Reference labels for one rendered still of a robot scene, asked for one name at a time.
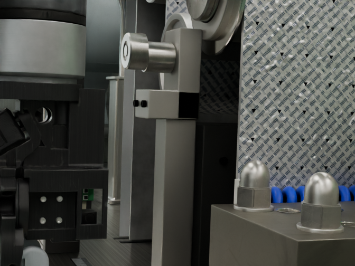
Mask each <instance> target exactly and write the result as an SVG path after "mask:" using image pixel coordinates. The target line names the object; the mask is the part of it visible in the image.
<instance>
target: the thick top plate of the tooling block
mask: <svg viewBox="0 0 355 266"><path fill-rule="evenodd" d="M339 204H341V225H342V226H343V227H344V232H342V233H336V234H321V233H311V232H305V231H301V230H299V229H297V228H296V224H297V223H298V222H300V221H301V202H296V203H271V205H272V206H273V207H274V211H272V212H245V211H239V210H236V209H234V207H233V206H234V204H212V205H211V221H210V249H209V266H355V201H339Z"/></svg>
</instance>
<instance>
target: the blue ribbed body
mask: <svg viewBox="0 0 355 266"><path fill-rule="evenodd" d="M338 187H339V201H355V185H352V186H350V187H349V188H347V187H345V186H343V185H341V186H338ZM304 189H305V186H300V187H298V188H297V189H296V190H295V189H294V188H292V187H291V186H286V187H285V188H284V189H283V190H282V191H281V189H280V188H278V187H277V186H274V187H272V194H271V203H296V202H301V201H303V200H304Z"/></svg>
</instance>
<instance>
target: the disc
mask: <svg viewBox="0 0 355 266"><path fill-rule="evenodd" d="M245 3H246V0H235V2H234V5H233V9H232V13H231V16H230V19H229V22H228V24H227V26H226V28H225V30H224V31H223V33H222V34H221V35H220V36H219V37H218V38H217V39H215V40H212V41H210V40H203V39H202V48H201V50H202V51H203V52H204V53H205V54H207V55H211V56H216V55H219V54H221V53H222V52H223V51H225V49H226V48H227V47H228V46H229V45H230V43H231V42H232V40H233V38H234V37H235V35H236V33H237V31H238V28H239V25H240V22H241V19H242V15H243V12H244V8H245Z"/></svg>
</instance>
